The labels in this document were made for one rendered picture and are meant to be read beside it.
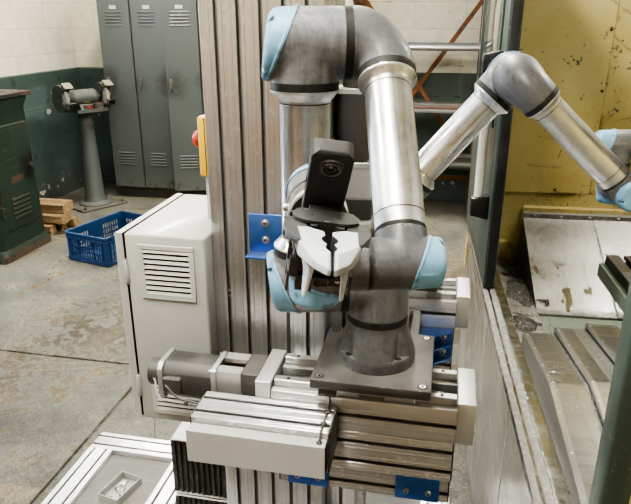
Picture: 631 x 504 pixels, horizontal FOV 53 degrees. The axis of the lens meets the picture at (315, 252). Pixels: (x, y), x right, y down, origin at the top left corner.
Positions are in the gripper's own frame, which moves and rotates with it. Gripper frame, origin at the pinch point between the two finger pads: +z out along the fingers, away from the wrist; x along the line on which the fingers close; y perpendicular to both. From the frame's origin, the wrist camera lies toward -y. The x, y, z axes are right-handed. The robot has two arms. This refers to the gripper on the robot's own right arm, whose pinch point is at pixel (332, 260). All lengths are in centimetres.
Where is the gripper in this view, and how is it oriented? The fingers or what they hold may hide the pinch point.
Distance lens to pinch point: 57.8
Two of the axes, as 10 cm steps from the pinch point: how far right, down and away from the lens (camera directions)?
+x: -9.9, -1.1, -0.9
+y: -1.4, 9.3, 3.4
